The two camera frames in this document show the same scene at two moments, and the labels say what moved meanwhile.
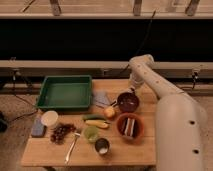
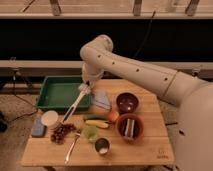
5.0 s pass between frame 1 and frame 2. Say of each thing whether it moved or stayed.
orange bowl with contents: stayed
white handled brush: moved
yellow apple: moved
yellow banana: stayed
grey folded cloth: stayed
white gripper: moved
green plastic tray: stayed
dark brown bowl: stayed
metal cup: stayed
